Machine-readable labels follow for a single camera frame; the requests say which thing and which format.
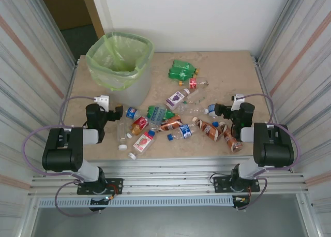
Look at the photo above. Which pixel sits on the blue cola label bottle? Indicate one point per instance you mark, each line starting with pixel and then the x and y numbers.
pixel 131 113

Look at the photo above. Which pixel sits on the brown coffee drink bottle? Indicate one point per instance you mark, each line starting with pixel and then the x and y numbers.
pixel 170 125
pixel 207 128
pixel 231 140

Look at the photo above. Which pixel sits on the left base power lead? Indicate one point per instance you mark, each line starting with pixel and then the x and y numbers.
pixel 110 196

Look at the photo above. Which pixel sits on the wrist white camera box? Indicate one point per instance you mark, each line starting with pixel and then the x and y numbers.
pixel 236 101
pixel 103 100

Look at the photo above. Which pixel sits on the right base power lead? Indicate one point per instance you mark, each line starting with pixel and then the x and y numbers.
pixel 241 199

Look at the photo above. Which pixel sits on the translucent plastic waste bin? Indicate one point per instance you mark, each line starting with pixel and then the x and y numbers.
pixel 137 97

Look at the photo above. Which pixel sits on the base power lead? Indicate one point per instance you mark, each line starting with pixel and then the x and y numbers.
pixel 241 199
pixel 110 196

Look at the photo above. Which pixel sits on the grape label juice bottle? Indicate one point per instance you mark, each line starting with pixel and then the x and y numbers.
pixel 174 98

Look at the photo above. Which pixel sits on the aluminium rail frame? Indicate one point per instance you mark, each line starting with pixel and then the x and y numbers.
pixel 168 169

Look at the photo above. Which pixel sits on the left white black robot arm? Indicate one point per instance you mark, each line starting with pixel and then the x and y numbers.
pixel 62 154

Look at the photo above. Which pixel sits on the clear bottle blue label cap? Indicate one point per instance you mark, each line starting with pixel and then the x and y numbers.
pixel 184 131
pixel 156 116

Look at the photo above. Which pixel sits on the brown wooden door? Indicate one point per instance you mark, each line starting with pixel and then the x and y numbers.
pixel 64 6

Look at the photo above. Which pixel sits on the green bottle white label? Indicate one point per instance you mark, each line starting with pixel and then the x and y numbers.
pixel 169 114

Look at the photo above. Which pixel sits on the light wooden door frame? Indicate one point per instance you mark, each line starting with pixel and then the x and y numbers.
pixel 90 4

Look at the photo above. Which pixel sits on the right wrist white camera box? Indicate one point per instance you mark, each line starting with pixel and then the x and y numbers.
pixel 236 101

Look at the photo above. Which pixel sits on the red gold label bottle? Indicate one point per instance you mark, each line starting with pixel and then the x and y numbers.
pixel 139 123

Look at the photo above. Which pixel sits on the green plastic bin liner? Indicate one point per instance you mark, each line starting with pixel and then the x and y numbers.
pixel 116 77

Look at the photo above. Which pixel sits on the clear bottle blue white label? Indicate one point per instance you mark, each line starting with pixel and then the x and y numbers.
pixel 211 109

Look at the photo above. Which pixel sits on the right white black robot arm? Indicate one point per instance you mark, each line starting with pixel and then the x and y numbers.
pixel 274 149

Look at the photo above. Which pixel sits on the clear bottle red label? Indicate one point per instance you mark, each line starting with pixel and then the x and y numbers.
pixel 192 83

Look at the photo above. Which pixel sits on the watermelon label juice bottle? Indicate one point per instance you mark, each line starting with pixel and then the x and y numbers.
pixel 142 142

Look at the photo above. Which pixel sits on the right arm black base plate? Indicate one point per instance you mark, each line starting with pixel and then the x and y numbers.
pixel 219 184

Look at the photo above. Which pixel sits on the clear bottle white cap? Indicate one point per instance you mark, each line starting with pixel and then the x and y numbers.
pixel 191 109
pixel 121 133

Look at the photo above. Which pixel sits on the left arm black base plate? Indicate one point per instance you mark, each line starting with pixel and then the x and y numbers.
pixel 116 185

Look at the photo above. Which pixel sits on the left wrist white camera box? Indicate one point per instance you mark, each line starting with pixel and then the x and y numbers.
pixel 103 100

